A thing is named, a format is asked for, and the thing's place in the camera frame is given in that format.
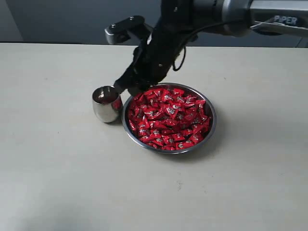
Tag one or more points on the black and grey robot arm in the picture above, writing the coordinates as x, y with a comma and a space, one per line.
180, 22

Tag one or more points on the pile of red candies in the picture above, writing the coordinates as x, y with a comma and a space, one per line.
168, 120

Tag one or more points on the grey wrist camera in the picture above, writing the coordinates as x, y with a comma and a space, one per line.
133, 27

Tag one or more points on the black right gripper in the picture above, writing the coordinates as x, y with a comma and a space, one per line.
156, 54

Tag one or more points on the stainless steel bowl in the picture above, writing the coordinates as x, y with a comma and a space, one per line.
131, 134

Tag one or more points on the stainless steel cup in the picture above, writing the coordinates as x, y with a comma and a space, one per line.
107, 104

